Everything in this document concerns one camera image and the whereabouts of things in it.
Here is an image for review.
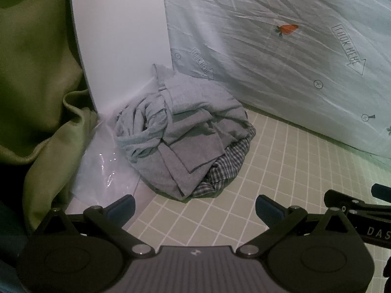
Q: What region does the white panel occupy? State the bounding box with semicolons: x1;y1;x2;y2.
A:
68;0;173;113

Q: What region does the checked garment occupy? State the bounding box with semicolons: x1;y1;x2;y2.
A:
191;125;258;199

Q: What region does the pale printed bed sheet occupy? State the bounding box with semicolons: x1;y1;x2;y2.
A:
160;0;391;159

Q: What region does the light blue garment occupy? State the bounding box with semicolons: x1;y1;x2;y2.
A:
115;92;172;168

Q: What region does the clear plastic sheet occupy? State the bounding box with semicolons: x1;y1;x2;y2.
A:
69;113;147;202

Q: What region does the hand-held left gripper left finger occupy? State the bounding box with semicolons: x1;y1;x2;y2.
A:
31;194;156;257

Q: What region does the green curtain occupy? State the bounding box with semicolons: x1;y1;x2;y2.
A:
0;0;100;235

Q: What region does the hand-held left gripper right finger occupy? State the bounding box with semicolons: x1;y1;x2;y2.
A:
237;195;364;257

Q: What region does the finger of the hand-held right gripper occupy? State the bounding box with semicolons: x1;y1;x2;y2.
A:
370;184;391;202
324;189;391;220

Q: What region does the grey shirt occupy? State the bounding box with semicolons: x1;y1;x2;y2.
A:
152;63;255;202

